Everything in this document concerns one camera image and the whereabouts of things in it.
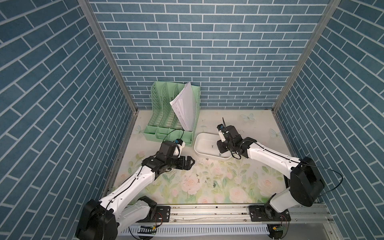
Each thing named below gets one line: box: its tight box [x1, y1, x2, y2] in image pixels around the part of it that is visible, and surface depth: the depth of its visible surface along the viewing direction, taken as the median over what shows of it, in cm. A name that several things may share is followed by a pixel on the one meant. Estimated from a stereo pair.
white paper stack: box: [169, 82, 197, 132], surface depth 95 cm
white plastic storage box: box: [194, 132, 232, 160], surface depth 98 cm
